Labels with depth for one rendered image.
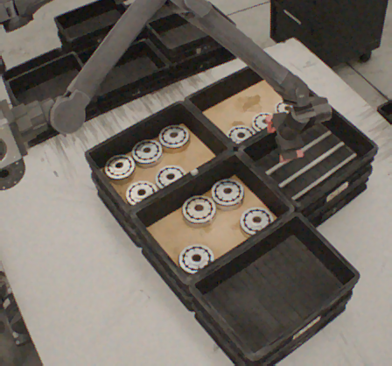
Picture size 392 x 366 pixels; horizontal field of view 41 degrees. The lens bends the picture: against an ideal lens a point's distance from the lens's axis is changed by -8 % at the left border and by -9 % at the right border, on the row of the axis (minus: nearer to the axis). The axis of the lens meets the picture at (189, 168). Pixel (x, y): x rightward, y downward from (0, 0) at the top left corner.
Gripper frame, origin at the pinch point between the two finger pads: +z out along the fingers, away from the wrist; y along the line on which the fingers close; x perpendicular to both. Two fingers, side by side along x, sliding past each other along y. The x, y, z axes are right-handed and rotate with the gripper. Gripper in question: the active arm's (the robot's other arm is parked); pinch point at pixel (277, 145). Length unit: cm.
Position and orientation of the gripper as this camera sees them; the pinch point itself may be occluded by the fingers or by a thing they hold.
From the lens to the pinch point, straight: 161.9
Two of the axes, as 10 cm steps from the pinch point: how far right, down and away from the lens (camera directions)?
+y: -3.0, -8.9, 3.4
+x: -9.3, 2.0, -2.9
